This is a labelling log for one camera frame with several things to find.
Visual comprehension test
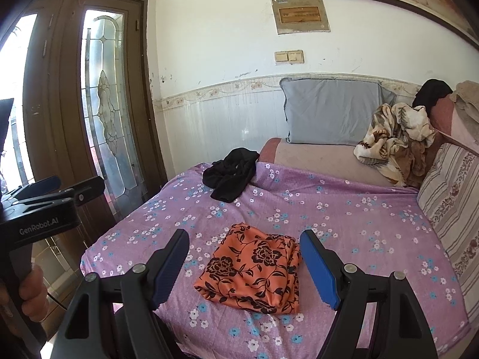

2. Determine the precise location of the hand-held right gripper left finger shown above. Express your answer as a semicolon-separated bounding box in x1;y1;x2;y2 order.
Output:
50;228;191;359

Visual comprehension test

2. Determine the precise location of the pink sofa backrest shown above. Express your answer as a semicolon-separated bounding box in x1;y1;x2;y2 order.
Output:
428;95;479;154

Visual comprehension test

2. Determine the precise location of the beige light switch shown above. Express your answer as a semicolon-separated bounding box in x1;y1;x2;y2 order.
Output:
274;49;304;64

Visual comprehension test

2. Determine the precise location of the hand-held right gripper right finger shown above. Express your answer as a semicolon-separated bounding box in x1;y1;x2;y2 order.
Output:
299;229;438;359

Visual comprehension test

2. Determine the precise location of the pink beige mattress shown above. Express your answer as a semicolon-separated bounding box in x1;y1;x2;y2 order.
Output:
258;138;420;189

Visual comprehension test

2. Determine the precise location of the orange floral shirt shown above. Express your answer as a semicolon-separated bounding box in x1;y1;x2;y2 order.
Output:
193;223;303;315

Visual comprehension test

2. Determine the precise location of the black garment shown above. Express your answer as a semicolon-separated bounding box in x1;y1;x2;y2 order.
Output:
202;148;260;203

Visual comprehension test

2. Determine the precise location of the person's left hand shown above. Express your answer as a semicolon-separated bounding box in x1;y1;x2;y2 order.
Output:
18;264;48;319

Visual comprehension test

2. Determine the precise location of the wooden stained glass door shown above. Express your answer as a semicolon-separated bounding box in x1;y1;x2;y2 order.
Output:
60;0;168;232

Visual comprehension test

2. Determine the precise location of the beige towel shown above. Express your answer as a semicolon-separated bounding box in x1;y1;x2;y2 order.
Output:
449;80;479;115

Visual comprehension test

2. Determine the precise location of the striped floral cushion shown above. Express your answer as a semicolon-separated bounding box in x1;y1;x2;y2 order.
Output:
416;142;479;303

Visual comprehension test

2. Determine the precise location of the beige floral blanket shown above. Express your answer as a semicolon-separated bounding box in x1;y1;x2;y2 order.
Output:
354;103;436;188

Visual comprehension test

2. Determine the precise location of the wall panel box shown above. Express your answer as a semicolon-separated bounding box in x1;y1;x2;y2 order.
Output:
271;0;332;35

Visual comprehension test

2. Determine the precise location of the wooden glazed door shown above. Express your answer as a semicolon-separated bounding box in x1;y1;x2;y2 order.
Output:
0;0;72;203

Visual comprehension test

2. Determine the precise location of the black cable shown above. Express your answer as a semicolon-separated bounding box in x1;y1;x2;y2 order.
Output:
47;290;70;312

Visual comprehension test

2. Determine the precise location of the black cloth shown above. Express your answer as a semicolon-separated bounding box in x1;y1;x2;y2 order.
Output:
412;78;453;109

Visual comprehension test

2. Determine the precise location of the grey pillow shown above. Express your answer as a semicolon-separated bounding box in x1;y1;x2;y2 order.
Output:
280;78;397;146

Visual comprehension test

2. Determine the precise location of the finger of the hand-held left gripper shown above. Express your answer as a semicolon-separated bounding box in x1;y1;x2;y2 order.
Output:
45;177;105;207
9;177;62;203

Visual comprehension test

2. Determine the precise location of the purple floral bedsheet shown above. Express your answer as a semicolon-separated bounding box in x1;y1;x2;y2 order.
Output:
80;162;472;359

